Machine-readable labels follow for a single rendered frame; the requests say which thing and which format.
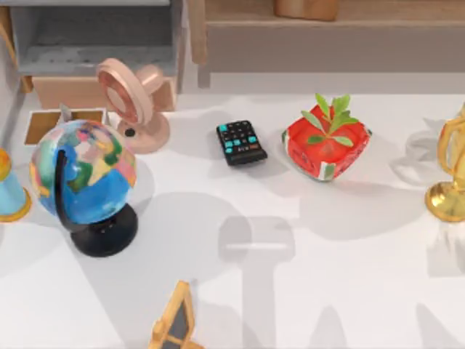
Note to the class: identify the black calculator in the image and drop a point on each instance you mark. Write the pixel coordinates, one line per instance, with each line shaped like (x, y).
(240, 142)

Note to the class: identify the red watermelon plant pot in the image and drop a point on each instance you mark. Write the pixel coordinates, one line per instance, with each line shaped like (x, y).
(327, 149)

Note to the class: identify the pink desk fan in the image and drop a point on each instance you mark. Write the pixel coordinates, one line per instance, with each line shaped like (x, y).
(140, 109)

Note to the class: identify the globe on black stand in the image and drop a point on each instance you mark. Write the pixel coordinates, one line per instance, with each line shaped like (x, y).
(85, 171)

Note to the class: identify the framed blackboard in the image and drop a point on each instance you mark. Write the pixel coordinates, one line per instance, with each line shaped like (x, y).
(174, 323)

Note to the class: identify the wooden shelf unit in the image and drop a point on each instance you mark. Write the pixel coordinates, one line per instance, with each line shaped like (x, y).
(327, 40)

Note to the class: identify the pale wooden drawer front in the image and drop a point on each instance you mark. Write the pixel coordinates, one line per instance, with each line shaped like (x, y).
(72, 91)

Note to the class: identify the wooden block on shelf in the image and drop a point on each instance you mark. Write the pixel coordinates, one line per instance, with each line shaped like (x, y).
(305, 9)

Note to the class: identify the grey pierced drawer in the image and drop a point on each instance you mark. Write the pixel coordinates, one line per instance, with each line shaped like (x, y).
(94, 36)

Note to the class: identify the white and wooden box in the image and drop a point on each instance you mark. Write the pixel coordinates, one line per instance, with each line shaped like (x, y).
(40, 123)

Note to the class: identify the gold trophy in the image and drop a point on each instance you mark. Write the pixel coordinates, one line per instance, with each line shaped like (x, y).
(448, 171)

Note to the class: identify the blue and yellow bell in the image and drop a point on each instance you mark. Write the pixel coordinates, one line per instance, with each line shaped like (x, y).
(9, 192)

